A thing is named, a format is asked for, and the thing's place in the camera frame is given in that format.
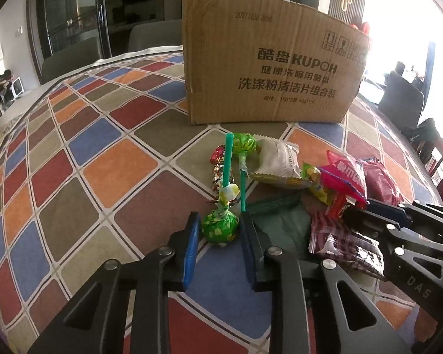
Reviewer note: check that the wooden chair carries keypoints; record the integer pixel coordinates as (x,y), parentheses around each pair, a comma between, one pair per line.
(441,164)

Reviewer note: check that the white snack packet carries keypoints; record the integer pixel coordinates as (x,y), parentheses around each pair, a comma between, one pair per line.
(280,158)

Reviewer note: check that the dark green cloth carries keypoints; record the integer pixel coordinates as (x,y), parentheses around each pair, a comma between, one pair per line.
(424,132)

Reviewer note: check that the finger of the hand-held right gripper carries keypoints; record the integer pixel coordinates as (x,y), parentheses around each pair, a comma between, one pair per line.
(385,210)
(369,223)

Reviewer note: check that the pink snack packet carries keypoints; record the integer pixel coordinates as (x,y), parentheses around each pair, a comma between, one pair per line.
(346,173)

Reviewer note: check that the dark green snack packet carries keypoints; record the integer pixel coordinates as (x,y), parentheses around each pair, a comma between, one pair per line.
(284,225)

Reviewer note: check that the colourful checkered tablecloth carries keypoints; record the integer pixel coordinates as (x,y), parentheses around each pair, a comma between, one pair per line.
(96,173)

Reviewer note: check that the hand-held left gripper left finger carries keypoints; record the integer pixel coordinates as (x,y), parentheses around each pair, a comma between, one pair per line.
(192,252)

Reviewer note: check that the maroon striped snack packet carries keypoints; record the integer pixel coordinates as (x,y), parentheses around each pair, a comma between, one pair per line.
(332,245)

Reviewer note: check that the red and gold foil candy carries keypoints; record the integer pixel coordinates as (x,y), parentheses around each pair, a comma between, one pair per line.
(217,155)

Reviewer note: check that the dark red snack packet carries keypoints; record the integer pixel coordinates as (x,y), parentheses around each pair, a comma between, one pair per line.
(380,180)

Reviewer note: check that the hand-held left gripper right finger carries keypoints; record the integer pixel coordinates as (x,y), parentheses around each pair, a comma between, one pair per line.
(248,256)

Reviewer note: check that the brown cardboard box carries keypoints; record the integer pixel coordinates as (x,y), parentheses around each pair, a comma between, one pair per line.
(262,44)

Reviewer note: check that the green lollipop with teal stick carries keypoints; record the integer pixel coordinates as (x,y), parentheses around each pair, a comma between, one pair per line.
(219,225)

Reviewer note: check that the dark grey side chair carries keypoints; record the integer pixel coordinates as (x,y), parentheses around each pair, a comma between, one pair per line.
(402,97)

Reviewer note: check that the grey dining chair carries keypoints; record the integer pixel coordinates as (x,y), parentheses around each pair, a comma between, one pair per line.
(74,61)
(153,37)

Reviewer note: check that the black framed glass door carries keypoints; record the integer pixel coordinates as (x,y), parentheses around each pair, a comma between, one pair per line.
(77,14)

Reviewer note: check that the yellow green candy packet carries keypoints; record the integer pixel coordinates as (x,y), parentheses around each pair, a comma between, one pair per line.
(313,181)

